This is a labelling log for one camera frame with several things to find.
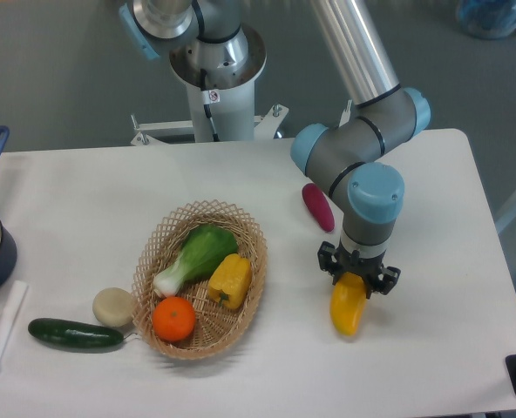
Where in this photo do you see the white rolled cloth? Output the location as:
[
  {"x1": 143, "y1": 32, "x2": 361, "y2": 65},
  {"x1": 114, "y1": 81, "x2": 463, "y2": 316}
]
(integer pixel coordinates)
[{"x1": 0, "y1": 280, "x2": 29, "y2": 369}]

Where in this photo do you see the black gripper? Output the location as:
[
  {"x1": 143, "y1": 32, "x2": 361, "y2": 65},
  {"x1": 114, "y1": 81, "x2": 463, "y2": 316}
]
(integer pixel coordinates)
[{"x1": 317, "y1": 241, "x2": 401, "y2": 300}]

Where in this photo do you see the green bok choy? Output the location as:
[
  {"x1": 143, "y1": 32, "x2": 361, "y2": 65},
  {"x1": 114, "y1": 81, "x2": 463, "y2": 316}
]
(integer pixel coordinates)
[{"x1": 153, "y1": 224, "x2": 238, "y2": 298}]

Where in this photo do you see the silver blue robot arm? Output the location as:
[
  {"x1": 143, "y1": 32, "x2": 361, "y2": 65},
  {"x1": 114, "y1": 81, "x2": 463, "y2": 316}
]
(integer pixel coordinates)
[{"x1": 119, "y1": 1, "x2": 431, "y2": 294}]

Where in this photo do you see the beige round cake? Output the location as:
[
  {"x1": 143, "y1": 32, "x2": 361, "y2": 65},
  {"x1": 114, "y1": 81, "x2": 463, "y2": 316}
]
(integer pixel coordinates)
[{"x1": 92, "y1": 287, "x2": 132, "y2": 327}]

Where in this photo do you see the blue plastic bag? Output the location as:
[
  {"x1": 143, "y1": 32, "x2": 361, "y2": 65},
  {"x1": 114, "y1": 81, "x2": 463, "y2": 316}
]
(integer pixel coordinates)
[{"x1": 455, "y1": 0, "x2": 516, "y2": 40}]

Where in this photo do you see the yellow mango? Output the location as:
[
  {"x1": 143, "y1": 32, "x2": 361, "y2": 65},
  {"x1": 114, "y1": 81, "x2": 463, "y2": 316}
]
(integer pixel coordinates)
[{"x1": 329, "y1": 273, "x2": 367, "y2": 336}]

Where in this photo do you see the dark green cucumber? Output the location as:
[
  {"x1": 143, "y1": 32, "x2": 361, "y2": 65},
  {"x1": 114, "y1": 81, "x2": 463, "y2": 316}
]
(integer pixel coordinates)
[{"x1": 28, "y1": 318, "x2": 125, "y2": 352}]

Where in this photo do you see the purple sweet potato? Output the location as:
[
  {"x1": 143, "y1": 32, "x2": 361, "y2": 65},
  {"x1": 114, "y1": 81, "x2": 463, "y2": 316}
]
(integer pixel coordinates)
[{"x1": 302, "y1": 183, "x2": 335, "y2": 233}]

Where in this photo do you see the yellow bell pepper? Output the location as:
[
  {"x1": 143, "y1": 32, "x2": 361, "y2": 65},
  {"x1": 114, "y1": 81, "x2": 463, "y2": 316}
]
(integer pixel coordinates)
[{"x1": 207, "y1": 253, "x2": 252, "y2": 310}]

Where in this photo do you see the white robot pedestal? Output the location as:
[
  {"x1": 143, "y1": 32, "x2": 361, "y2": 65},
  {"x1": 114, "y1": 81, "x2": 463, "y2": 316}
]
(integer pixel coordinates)
[{"x1": 186, "y1": 81, "x2": 255, "y2": 143}]

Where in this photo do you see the orange tangerine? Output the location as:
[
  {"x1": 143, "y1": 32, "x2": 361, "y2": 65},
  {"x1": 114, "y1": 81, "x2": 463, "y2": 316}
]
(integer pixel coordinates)
[{"x1": 152, "y1": 296, "x2": 196, "y2": 342}]

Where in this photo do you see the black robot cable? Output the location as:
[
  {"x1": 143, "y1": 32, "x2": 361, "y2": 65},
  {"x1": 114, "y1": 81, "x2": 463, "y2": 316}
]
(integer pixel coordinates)
[{"x1": 199, "y1": 68, "x2": 221, "y2": 143}]

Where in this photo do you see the woven wicker basket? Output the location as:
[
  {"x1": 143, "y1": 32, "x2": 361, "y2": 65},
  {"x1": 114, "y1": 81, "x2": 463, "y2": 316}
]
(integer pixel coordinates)
[{"x1": 132, "y1": 200, "x2": 268, "y2": 360}]

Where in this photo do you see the white metal base frame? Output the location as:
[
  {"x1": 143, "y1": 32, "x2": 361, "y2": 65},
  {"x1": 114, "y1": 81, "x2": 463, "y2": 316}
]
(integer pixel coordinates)
[{"x1": 129, "y1": 98, "x2": 354, "y2": 146}]

